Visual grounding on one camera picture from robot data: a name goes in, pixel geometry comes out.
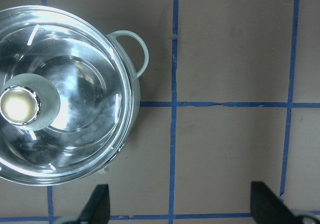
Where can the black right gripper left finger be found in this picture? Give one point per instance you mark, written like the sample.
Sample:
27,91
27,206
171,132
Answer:
98,206

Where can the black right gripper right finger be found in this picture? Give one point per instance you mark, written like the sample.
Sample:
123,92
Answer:
266,207

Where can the glass pot lid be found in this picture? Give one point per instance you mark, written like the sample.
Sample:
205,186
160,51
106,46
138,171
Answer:
92,93

